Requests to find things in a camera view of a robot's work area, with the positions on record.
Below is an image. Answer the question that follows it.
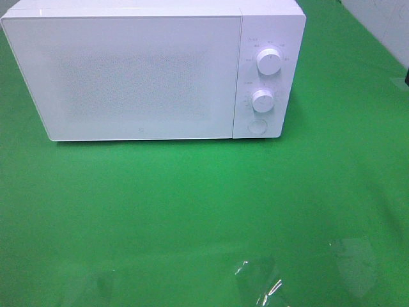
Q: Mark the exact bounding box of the white microwave oven body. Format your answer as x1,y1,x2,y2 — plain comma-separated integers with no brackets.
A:
1,1,306,139

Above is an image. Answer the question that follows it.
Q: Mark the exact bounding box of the white microwave knob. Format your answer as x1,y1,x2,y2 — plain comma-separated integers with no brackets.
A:
252,89,275,113
256,47,282,75

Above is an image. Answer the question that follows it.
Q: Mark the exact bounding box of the round white door release button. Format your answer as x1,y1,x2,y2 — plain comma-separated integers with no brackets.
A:
248,119,268,135

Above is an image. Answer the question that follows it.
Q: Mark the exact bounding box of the white microwave door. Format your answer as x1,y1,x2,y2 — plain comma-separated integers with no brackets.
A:
2,17,241,141

